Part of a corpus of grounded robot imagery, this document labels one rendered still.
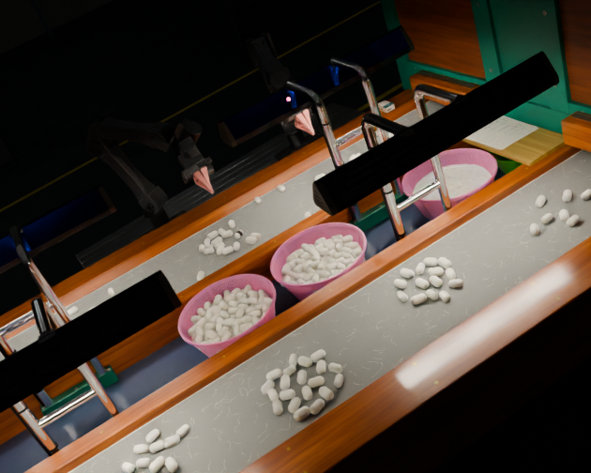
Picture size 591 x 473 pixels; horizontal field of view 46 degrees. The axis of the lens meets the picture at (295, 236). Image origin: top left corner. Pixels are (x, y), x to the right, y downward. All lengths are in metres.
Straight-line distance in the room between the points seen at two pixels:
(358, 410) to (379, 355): 0.17
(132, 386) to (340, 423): 0.68
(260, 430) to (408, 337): 0.37
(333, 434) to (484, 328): 0.38
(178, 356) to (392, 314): 0.60
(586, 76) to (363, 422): 1.04
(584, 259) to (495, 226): 0.28
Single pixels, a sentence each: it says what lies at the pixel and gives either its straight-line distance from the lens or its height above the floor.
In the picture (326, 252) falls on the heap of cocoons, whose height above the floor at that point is 0.73.
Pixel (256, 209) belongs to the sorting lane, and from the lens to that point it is 2.19.
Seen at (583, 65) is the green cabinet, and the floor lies 0.98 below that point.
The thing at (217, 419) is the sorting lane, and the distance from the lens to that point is 1.54.
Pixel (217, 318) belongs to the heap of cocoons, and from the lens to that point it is 1.80.
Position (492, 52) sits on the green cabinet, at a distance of 2.12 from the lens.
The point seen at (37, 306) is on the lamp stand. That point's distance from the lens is 1.45.
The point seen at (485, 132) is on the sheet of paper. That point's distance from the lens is 2.12.
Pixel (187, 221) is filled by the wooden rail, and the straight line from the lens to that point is 2.26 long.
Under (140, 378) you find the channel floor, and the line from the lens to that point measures 1.87.
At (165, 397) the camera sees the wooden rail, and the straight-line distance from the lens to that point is 1.63.
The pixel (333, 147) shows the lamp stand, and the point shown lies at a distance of 1.87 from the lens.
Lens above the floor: 1.76
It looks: 31 degrees down
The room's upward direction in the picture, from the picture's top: 22 degrees counter-clockwise
